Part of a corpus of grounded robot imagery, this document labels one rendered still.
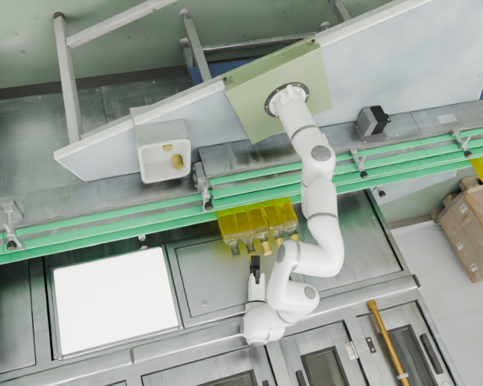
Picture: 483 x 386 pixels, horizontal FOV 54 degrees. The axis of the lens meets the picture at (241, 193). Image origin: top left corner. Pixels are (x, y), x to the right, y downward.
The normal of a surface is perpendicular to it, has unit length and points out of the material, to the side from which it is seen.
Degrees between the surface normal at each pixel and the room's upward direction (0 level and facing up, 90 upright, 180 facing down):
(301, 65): 4
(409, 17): 0
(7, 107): 90
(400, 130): 90
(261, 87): 4
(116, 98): 90
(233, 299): 90
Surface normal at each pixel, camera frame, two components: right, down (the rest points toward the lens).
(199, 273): 0.11, -0.50
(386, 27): 0.28, 0.84
